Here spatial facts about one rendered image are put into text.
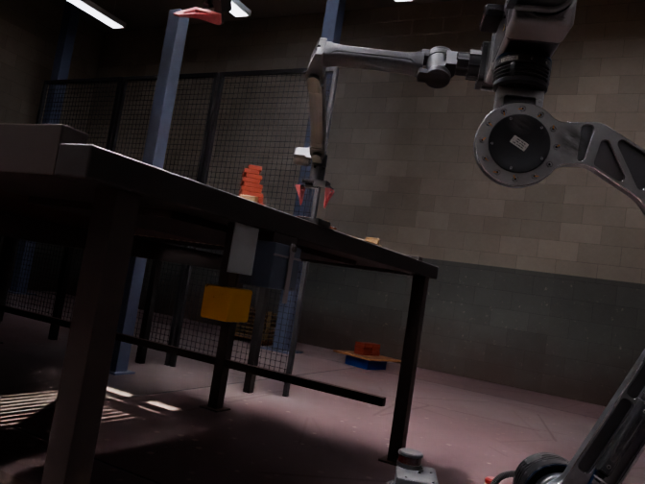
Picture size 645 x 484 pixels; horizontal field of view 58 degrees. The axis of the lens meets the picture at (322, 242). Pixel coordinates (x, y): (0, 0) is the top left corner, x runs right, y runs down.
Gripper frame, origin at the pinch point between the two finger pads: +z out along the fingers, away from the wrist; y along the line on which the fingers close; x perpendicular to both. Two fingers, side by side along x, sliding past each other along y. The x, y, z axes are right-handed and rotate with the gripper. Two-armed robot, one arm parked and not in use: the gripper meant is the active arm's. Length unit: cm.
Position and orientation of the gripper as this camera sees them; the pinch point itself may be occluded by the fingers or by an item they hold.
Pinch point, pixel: (312, 204)
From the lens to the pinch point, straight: 226.2
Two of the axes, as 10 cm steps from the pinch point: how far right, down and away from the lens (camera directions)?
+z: -1.5, 9.9, -0.5
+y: 9.5, 1.3, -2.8
